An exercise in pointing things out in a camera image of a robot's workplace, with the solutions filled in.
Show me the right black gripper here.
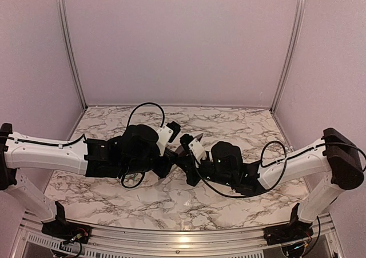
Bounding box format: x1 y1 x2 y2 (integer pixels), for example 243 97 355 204
176 156 235 188

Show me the grey envelope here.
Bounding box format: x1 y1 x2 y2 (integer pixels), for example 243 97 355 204
175 133 204 157

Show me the green white glue stick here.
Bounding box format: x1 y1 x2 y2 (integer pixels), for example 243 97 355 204
126 174 137 186

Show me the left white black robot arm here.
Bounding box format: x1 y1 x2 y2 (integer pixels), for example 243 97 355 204
1 122 181 238

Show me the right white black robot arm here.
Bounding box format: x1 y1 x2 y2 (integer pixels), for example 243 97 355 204
176 128 365 240

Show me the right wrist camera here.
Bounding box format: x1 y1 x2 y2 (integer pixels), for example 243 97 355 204
188 141 207 161

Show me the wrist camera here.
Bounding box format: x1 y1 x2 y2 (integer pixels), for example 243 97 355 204
156 121 181 156
188 141 207 161

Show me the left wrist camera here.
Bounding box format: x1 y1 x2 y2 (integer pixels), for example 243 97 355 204
156 121 181 156

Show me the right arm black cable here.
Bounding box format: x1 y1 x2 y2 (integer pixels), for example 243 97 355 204
197 140 366 197

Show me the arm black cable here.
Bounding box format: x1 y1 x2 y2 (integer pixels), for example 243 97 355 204
197 140 366 197
5 102 166 189

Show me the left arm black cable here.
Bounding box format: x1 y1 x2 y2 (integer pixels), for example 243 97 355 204
5 102 166 189

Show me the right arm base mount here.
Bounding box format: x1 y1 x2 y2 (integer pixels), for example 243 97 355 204
263 203 313 245

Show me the front aluminium rail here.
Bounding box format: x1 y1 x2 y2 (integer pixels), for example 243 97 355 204
10 212 344 257

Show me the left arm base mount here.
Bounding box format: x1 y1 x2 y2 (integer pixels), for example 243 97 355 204
42 201 92 257

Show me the right aluminium frame post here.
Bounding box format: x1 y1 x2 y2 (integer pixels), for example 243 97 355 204
270 0 309 112

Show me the aluminium frame post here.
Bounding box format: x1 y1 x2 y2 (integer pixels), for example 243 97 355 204
54 0 88 110
270 0 309 112

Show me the left aluminium frame post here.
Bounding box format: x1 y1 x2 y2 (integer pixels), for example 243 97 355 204
54 0 88 110

